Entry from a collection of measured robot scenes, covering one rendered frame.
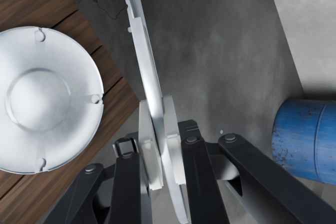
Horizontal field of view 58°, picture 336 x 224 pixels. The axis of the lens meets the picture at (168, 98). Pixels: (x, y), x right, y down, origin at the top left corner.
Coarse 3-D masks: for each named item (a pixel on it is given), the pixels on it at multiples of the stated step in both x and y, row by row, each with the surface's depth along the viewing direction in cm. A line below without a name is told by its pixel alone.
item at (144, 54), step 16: (128, 0) 20; (128, 16) 19; (144, 32) 18; (144, 48) 18; (144, 64) 18; (144, 80) 18; (160, 96) 27; (160, 112) 19; (160, 128) 19; (160, 144) 19; (176, 192) 21; (176, 208) 23
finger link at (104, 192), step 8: (136, 136) 18; (104, 168) 15; (112, 168) 15; (144, 168) 16; (112, 176) 15; (144, 176) 15; (104, 184) 14; (112, 184) 15; (96, 192) 14; (104, 192) 14; (96, 200) 14; (104, 200) 15; (96, 208) 15
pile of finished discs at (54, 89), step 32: (0, 32) 54; (32, 32) 59; (0, 64) 55; (32, 64) 59; (64, 64) 64; (0, 96) 55; (32, 96) 59; (64, 96) 63; (96, 96) 71; (0, 128) 55; (32, 128) 59; (64, 128) 64; (96, 128) 69; (0, 160) 56; (32, 160) 60; (64, 160) 65
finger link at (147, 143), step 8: (144, 104) 21; (144, 112) 20; (144, 120) 18; (144, 128) 17; (152, 128) 18; (144, 136) 16; (152, 136) 17; (144, 144) 16; (152, 144) 16; (144, 152) 16; (152, 152) 16; (144, 160) 16; (152, 160) 16; (152, 168) 16; (160, 168) 17; (152, 176) 16; (160, 176) 16; (152, 184) 16; (160, 184) 16
